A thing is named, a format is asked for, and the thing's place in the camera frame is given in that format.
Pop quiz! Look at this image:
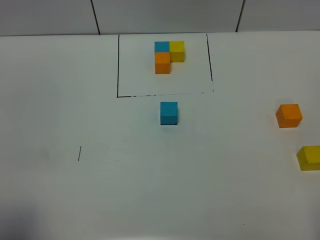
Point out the orange template cube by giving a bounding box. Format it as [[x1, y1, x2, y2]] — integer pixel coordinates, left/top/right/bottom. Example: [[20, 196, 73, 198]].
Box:
[[154, 52, 171, 74]]

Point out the blue template cube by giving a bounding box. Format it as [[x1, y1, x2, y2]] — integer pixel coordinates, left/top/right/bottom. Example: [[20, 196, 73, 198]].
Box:
[[154, 41, 170, 53]]

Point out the yellow template cube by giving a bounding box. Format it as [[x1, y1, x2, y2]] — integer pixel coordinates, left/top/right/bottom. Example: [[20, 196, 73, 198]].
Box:
[[169, 41, 185, 63]]

